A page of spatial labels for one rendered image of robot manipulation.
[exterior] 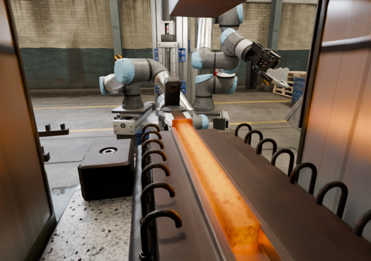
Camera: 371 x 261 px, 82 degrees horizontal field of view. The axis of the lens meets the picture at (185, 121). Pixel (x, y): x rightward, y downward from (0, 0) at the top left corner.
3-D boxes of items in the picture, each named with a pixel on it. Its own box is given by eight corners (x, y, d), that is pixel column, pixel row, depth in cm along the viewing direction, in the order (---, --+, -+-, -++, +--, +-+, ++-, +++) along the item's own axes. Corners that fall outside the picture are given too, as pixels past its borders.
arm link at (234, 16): (212, 90, 148) (216, 0, 122) (234, 91, 146) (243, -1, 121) (212, 97, 137) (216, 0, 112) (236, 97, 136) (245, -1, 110)
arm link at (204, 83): (195, 92, 149) (195, 73, 145) (214, 93, 147) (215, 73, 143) (194, 96, 137) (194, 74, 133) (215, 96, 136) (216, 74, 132)
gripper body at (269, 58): (272, 57, 73) (249, 40, 80) (259, 78, 79) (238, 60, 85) (284, 57, 78) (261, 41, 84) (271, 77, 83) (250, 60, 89)
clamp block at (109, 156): (95, 168, 47) (91, 140, 46) (134, 164, 49) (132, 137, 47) (80, 201, 36) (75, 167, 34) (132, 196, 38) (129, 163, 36)
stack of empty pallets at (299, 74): (271, 92, 759) (274, 70, 738) (294, 91, 771) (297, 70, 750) (293, 98, 639) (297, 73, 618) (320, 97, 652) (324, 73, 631)
